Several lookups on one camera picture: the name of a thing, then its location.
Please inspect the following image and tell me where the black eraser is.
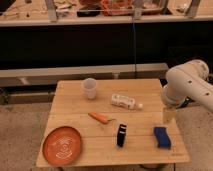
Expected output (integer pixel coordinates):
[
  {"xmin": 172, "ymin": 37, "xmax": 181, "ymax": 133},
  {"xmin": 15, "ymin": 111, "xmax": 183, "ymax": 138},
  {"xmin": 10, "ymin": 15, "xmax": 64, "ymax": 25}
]
[{"xmin": 117, "ymin": 124, "xmax": 127, "ymax": 147}]

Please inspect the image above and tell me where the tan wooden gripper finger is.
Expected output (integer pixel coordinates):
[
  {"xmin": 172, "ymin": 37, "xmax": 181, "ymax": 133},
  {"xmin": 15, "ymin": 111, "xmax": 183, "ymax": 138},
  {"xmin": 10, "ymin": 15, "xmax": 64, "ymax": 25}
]
[{"xmin": 163, "ymin": 108, "xmax": 177, "ymax": 123}]

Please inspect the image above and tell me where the orange plate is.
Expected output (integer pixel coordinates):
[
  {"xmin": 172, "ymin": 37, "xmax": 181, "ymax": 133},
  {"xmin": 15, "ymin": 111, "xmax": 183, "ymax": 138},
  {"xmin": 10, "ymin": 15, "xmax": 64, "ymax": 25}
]
[{"xmin": 42, "ymin": 126, "xmax": 82, "ymax": 166}]

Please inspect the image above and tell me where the blue sponge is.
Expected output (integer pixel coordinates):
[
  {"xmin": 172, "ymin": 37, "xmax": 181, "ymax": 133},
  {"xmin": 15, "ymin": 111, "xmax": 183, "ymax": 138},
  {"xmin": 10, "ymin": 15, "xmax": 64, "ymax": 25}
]
[{"xmin": 154, "ymin": 127, "xmax": 171, "ymax": 149}]

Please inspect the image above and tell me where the grey metal rail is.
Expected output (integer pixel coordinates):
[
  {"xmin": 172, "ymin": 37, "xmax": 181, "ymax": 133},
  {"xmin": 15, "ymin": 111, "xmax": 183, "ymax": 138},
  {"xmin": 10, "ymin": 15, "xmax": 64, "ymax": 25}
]
[{"xmin": 0, "ymin": 63, "xmax": 168, "ymax": 87}]

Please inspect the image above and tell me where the blue vertical cable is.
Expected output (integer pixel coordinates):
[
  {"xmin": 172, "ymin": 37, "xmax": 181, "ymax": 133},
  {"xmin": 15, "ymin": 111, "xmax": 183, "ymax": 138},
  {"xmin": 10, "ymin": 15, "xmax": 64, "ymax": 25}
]
[{"xmin": 132, "ymin": 16, "xmax": 138, "ymax": 80}]

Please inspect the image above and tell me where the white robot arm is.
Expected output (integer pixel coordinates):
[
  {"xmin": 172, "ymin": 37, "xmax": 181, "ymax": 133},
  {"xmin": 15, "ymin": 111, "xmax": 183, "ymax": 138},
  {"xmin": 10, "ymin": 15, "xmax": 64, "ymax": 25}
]
[{"xmin": 161, "ymin": 60, "xmax": 213, "ymax": 124}]

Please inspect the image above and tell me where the white plastic bottle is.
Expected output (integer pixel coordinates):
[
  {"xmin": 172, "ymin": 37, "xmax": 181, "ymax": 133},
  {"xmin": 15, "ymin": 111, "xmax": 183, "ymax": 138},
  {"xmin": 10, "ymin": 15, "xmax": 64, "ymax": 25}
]
[{"xmin": 111, "ymin": 94, "xmax": 143, "ymax": 110}]

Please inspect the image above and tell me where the orange carrot toy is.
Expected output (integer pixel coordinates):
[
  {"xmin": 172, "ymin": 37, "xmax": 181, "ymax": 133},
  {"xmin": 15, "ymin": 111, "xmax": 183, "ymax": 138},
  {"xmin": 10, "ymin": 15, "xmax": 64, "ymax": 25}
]
[{"xmin": 89, "ymin": 112, "xmax": 111, "ymax": 124}]

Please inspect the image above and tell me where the translucent plastic cup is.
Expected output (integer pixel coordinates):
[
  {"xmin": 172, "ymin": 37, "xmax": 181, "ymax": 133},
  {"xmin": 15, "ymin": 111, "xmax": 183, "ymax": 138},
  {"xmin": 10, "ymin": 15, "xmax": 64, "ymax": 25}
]
[{"xmin": 81, "ymin": 78, "xmax": 97, "ymax": 100}]

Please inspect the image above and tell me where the wooden table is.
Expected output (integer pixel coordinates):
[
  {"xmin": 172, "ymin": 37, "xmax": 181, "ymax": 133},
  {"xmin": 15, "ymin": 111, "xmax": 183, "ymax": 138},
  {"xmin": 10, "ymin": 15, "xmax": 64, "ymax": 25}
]
[{"xmin": 45, "ymin": 79, "xmax": 189, "ymax": 167}]

